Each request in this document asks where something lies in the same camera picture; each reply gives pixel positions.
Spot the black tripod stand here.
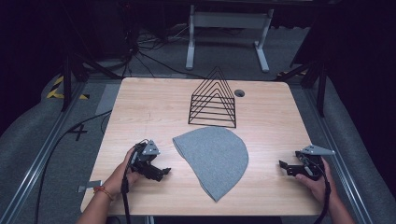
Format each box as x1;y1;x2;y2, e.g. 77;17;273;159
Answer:
59;50;123;113
273;59;329;119

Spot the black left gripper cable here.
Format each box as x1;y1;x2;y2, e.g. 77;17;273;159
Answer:
120;140;149;224

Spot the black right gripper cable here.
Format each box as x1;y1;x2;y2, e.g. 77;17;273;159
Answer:
301;154;332;224

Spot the aluminium floor rail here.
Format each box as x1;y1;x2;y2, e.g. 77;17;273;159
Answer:
303;87;375;224
0;81;88;224

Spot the person's left hand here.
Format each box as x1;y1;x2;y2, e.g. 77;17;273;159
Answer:
104;147;143;200

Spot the black floor cable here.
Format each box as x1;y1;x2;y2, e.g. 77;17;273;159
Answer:
33;109;113;224

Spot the black floor tape mark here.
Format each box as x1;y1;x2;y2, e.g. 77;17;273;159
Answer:
66;123;89;142

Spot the black wire file rack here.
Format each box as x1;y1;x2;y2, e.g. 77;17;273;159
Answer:
187;65;237;129

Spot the grey metal table bracket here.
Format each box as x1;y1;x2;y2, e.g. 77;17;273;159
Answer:
77;179;104;193

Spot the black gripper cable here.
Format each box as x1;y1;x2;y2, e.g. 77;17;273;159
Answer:
120;140;149;224
301;154;332;224

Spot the orange bracelet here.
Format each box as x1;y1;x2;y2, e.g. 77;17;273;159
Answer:
92;186;115;202

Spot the grey knitted beanie hat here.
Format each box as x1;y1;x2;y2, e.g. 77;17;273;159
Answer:
172;126;249;203

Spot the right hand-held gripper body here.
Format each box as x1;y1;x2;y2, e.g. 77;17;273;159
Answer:
294;144;336;181

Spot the yellow black floor tape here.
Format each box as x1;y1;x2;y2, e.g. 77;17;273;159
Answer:
46;75;91;101

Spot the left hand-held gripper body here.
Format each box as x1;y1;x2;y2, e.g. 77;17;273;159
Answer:
130;139;162;175

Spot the person's right hand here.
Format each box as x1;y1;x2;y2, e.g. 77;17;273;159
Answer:
294;157;339;205

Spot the white metal desk frame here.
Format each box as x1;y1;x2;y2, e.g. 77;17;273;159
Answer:
185;4;276;74

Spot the bundle of black floor cables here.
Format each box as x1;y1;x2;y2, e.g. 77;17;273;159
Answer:
120;21;200;79

